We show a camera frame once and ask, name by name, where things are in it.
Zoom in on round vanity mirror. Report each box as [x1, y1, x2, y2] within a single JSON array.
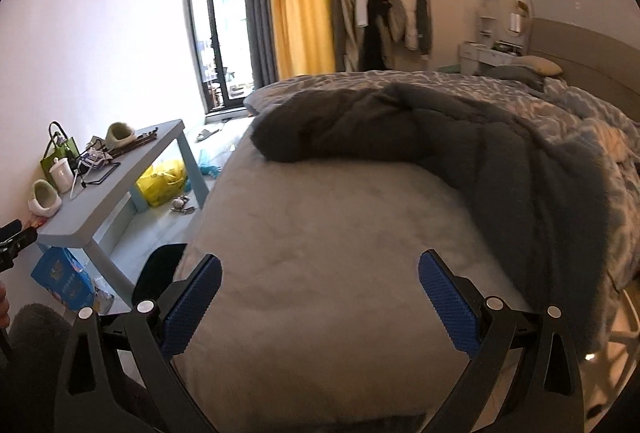
[[498, 0, 533, 47]]

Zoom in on white lidded mug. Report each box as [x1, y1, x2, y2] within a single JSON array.
[[49, 158, 74, 193]]

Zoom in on yellow plastic bag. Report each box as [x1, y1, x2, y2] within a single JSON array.
[[136, 159, 188, 208]]

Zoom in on dark grey fleece blanket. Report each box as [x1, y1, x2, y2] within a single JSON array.
[[252, 83, 610, 353]]

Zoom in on black balcony door frame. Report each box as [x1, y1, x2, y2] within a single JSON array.
[[186, 0, 254, 116]]

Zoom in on clothes on rack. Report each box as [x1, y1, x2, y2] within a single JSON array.
[[337, 0, 434, 71]]

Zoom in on green slipper far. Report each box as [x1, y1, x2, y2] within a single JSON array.
[[104, 122, 137, 150]]

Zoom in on grey curtain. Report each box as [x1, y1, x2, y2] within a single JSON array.
[[245, 0, 278, 88]]

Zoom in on black wire rack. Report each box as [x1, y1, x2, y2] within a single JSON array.
[[70, 137, 120, 200]]

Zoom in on beige pillow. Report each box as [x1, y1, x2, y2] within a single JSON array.
[[511, 55, 563, 78]]

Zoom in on white dressing table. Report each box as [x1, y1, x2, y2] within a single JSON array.
[[458, 0, 521, 75]]

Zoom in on green slipper near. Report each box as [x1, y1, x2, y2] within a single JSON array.
[[27, 179, 62, 219]]

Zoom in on grey headboard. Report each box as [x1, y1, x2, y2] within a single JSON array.
[[528, 18, 640, 122]]

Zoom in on teal toy on floor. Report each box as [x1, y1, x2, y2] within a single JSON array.
[[198, 149, 227, 179]]

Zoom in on dark wooden sticks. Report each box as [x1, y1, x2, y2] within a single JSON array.
[[108, 127, 158, 159]]

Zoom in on bed with grey sheet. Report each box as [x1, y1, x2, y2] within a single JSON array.
[[176, 138, 525, 432]]

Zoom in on patterned blue grey duvet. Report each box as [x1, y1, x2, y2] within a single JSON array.
[[244, 70, 639, 290]]

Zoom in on grey fuzzy slipper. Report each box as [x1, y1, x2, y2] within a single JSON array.
[[9, 303, 72, 364]]

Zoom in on keys on floor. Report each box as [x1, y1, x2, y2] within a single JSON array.
[[170, 194, 195, 215]]

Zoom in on person's left hand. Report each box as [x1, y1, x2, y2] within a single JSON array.
[[0, 283, 11, 329]]

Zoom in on light blue low table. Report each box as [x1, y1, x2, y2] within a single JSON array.
[[37, 120, 209, 304]]

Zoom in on green tote bag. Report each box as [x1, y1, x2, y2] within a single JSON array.
[[40, 121, 80, 184]]

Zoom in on green slipper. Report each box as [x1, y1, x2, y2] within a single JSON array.
[[104, 122, 137, 150], [27, 179, 62, 219]]

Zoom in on black trash bin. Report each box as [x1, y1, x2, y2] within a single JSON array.
[[131, 243, 186, 306]]

